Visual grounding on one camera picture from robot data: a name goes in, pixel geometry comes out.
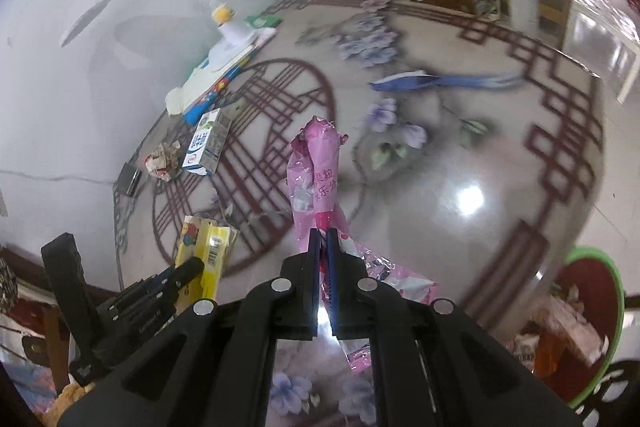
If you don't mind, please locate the yellow snack box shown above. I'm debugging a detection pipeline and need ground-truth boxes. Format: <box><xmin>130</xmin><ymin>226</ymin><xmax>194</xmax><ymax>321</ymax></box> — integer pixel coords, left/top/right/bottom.
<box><xmin>175</xmin><ymin>216</ymin><xmax>239</xmax><ymax>313</ymax></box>

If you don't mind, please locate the newspaper ball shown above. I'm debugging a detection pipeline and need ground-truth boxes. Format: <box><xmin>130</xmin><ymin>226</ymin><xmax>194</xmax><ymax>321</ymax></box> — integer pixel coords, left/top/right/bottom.
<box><xmin>144</xmin><ymin>141</ymin><xmax>181</xmax><ymax>182</ymax></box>

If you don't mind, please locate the white blue milk carton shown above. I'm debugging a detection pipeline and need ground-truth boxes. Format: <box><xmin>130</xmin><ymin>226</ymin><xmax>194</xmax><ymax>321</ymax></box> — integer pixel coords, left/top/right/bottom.
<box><xmin>182</xmin><ymin>108</ymin><xmax>232</xmax><ymax>176</ymax></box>

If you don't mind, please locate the pink plastic wrapper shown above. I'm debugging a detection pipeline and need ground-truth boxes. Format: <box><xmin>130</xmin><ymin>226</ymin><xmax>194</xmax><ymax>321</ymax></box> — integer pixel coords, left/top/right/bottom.
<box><xmin>285</xmin><ymin>114</ymin><xmax>441</xmax><ymax>375</ymax></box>

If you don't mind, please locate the red bin green rim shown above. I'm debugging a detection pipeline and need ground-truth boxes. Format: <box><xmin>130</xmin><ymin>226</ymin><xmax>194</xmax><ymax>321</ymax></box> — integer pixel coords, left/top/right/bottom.
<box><xmin>511</xmin><ymin>246</ymin><xmax>625</xmax><ymax>409</ymax></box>

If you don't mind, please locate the black smartphone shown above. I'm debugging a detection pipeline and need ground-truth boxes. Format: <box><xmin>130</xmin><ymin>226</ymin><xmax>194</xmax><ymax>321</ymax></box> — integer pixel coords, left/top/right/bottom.
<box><xmin>116</xmin><ymin>162</ymin><xmax>141</xmax><ymax>197</ymax></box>

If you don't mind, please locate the blue cartoon book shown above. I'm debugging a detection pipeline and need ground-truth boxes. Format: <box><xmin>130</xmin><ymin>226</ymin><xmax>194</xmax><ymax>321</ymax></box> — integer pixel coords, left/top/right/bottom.
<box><xmin>182</xmin><ymin>50</ymin><xmax>257</xmax><ymax>126</ymax></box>

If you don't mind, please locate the white desk lamp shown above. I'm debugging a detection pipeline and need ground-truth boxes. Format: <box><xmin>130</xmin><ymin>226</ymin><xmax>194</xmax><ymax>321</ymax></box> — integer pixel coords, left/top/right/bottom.
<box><xmin>58</xmin><ymin>0</ymin><xmax>262</xmax><ymax>73</ymax></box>

